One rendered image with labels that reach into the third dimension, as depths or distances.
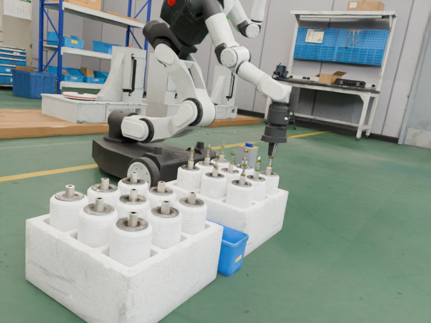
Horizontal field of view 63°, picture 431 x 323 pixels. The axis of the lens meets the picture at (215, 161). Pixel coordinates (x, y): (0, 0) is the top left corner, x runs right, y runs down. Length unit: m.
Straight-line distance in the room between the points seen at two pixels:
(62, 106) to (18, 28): 4.29
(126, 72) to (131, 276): 3.05
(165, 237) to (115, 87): 2.87
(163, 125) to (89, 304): 1.17
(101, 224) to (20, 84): 5.04
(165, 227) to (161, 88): 3.26
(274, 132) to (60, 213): 0.85
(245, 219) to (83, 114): 2.32
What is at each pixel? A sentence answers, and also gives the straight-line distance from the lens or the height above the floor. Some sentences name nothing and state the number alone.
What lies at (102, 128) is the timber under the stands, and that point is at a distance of 3.35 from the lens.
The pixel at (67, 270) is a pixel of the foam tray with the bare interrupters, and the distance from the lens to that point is 0.97.
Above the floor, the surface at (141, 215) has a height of 0.22.
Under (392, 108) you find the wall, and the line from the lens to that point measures 6.28.
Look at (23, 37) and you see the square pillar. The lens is 7.63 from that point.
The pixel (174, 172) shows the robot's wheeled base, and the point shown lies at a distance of 1.79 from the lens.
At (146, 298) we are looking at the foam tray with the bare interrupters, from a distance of 0.89.
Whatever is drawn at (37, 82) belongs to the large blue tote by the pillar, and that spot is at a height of 0.24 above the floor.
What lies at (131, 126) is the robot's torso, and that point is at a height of 0.29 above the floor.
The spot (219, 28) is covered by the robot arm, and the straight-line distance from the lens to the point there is 1.55.
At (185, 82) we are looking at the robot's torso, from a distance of 1.81.
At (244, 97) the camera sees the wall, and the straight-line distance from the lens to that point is 7.18.
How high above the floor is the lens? 0.61
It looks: 13 degrees down
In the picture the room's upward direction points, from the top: 8 degrees clockwise
